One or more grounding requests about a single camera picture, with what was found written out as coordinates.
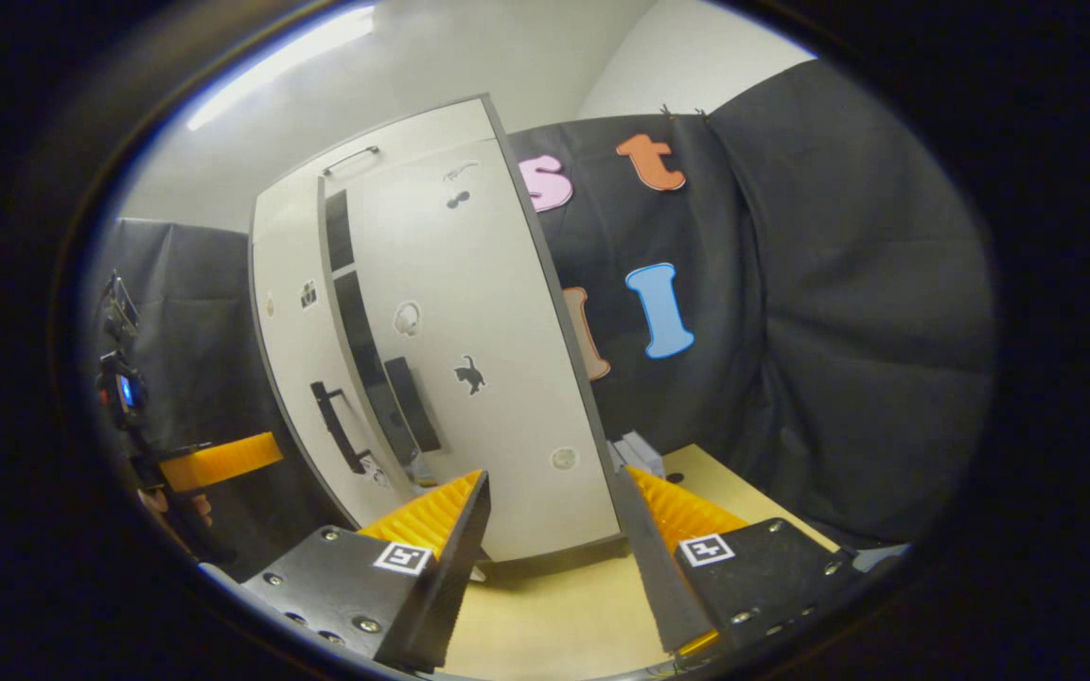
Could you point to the small grey box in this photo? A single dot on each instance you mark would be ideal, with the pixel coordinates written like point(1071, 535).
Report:
point(640, 452)

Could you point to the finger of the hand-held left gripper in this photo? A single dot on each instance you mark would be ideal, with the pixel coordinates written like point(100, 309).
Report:
point(223, 461)

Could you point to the black backdrop cloth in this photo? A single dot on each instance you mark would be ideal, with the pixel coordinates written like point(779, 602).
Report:
point(195, 312)
point(838, 331)

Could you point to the white shoe cabinet door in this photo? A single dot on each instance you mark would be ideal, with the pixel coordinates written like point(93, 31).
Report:
point(507, 331)
point(294, 359)

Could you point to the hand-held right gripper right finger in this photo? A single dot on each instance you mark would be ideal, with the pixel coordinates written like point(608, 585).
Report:
point(654, 577)

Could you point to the white shoe cabinet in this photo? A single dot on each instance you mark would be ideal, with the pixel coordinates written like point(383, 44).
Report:
point(554, 558)

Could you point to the white cabinet drawer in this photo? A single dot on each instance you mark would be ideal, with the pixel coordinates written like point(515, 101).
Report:
point(431, 128)

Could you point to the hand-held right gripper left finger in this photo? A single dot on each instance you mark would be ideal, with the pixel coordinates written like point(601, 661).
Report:
point(455, 577)

